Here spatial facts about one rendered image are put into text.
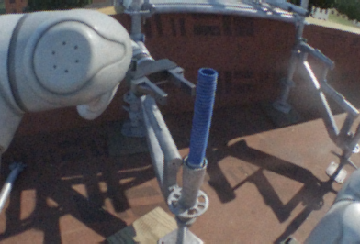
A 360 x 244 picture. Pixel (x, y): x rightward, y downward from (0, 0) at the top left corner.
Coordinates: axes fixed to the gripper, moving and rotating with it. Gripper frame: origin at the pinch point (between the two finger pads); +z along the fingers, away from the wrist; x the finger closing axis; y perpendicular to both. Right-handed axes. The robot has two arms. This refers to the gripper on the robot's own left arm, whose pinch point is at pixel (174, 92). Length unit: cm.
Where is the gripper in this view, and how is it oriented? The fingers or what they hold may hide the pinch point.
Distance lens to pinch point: 65.0
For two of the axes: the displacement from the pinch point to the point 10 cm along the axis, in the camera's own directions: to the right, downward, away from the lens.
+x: 8.0, -3.2, 5.1
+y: 0.7, -7.9, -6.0
